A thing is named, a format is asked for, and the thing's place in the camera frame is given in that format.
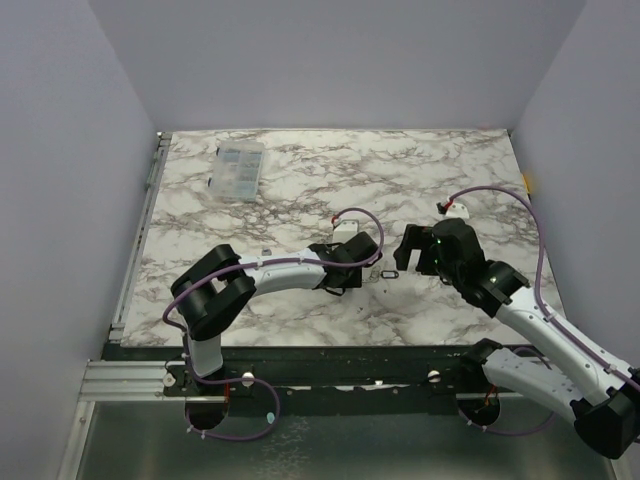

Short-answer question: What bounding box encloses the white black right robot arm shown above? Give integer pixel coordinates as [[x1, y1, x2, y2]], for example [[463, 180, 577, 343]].
[[393, 218, 639, 459]]

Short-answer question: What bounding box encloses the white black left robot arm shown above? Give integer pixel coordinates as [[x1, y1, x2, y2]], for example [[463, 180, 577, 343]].
[[170, 232, 381, 395]]

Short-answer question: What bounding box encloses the black key tag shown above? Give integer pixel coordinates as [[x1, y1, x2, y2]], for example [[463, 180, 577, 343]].
[[381, 270, 399, 279]]

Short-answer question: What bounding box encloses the clear plastic organizer box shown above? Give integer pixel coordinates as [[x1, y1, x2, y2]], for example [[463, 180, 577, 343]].
[[207, 141, 266, 202]]

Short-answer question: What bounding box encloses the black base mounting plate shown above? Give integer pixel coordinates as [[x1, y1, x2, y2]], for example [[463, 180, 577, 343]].
[[99, 344, 508, 422]]

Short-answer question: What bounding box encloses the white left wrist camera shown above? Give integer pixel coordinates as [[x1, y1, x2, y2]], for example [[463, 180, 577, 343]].
[[331, 219, 359, 244]]

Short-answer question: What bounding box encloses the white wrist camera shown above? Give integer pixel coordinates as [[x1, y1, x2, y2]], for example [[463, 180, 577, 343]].
[[443, 202, 470, 220], [331, 219, 359, 244]]

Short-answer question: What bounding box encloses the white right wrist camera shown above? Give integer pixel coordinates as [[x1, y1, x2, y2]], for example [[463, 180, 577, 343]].
[[443, 202, 470, 220]]

